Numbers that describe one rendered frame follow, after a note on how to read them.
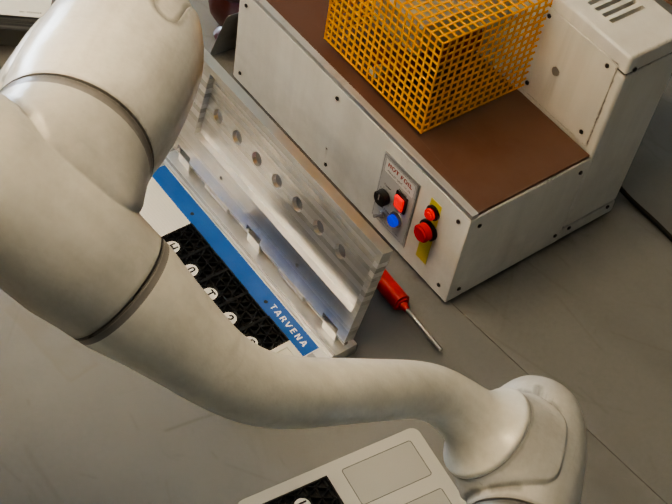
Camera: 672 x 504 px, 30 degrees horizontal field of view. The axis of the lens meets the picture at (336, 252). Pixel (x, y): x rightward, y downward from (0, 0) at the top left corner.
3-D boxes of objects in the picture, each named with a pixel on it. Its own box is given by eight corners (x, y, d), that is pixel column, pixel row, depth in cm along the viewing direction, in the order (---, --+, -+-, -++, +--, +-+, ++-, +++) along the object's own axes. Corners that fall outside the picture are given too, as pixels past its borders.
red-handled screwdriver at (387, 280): (358, 271, 185) (360, 259, 182) (373, 264, 186) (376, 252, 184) (430, 359, 176) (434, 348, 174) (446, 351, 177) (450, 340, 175)
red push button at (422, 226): (409, 234, 178) (413, 218, 176) (419, 229, 179) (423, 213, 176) (424, 250, 177) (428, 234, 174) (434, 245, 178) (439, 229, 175)
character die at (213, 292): (169, 301, 174) (170, 296, 173) (228, 273, 179) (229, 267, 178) (189, 326, 172) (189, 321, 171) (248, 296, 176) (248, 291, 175)
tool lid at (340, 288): (194, 49, 179) (204, 47, 180) (168, 149, 192) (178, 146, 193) (383, 254, 159) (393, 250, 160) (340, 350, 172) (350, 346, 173)
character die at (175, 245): (133, 254, 178) (133, 249, 178) (191, 227, 183) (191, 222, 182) (151, 277, 176) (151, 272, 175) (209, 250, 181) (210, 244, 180)
